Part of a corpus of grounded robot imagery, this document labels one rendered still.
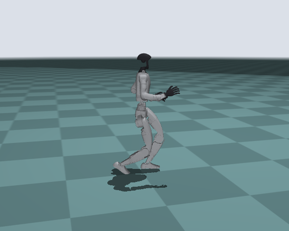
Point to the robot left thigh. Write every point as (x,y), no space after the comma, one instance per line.
(154,122)

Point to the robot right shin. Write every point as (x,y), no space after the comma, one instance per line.
(135,157)

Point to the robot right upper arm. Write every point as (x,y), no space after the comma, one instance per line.
(143,85)

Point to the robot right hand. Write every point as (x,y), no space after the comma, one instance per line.
(171,92)

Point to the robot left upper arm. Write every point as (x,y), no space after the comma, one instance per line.
(133,88)

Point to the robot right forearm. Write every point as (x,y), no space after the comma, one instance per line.
(152,97)

